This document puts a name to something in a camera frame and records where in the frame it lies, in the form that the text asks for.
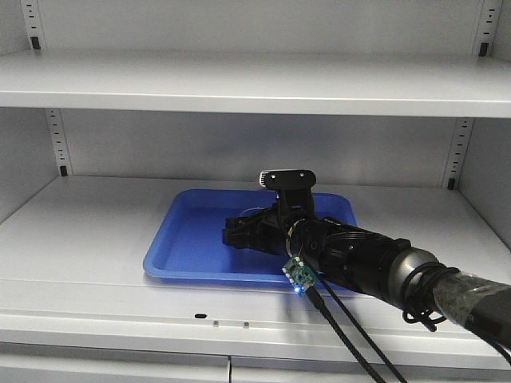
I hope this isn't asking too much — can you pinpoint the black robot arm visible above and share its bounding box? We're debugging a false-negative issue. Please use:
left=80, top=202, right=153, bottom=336
left=223, top=191, right=510, bottom=348

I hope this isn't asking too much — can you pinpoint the black usb cable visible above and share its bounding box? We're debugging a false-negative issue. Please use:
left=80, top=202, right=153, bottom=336
left=301, top=270, right=408, bottom=383

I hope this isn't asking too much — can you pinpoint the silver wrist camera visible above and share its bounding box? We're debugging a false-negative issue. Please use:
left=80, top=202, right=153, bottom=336
left=259, top=169, right=316, bottom=191

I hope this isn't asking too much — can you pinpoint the grey cabinet shelf upper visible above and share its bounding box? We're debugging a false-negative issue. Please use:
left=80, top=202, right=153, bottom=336
left=1, top=49, right=510, bottom=118

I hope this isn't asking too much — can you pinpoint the clear glass beaker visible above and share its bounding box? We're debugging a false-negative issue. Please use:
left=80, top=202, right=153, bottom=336
left=240, top=207, right=266, bottom=217

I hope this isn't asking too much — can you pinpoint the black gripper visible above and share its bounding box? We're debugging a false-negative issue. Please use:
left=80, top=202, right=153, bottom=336
left=222, top=188, right=317, bottom=255

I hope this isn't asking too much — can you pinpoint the green circuit board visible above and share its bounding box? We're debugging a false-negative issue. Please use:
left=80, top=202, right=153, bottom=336
left=282, top=257, right=318, bottom=295

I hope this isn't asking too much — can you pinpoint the blue plastic tray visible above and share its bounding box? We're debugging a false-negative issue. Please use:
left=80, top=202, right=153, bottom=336
left=142, top=188, right=360, bottom=296

